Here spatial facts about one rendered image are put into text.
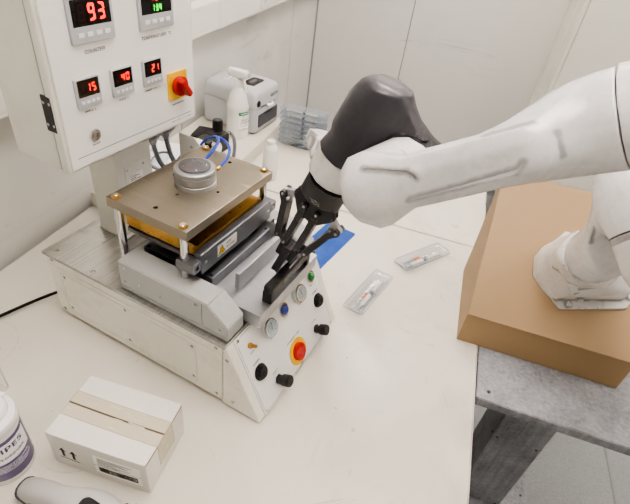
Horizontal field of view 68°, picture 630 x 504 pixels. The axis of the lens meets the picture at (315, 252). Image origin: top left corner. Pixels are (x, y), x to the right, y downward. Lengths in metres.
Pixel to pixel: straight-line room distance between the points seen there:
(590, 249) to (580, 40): 1.91
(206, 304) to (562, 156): 0.58
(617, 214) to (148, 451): 0.85
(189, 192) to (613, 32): 2.33
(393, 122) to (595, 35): 2.23
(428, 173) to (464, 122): 2.80
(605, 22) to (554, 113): 2.28
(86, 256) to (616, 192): 0.99
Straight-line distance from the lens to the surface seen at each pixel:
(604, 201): 0.92
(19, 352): 1.17
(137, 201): 0.89
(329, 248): 1.38
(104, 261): 1.05
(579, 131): 0.55
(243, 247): 0.96
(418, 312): 1.25
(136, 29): 0.94
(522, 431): 1.56
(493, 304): 1.18
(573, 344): 1.23
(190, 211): 0.85
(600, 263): 1.02
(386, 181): 0.56
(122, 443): 0.88
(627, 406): 1.31
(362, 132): 0.66
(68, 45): 0.85
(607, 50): 2.85
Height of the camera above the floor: 1.58
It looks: 38 degrees down
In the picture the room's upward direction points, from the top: 9 degrees clockwise
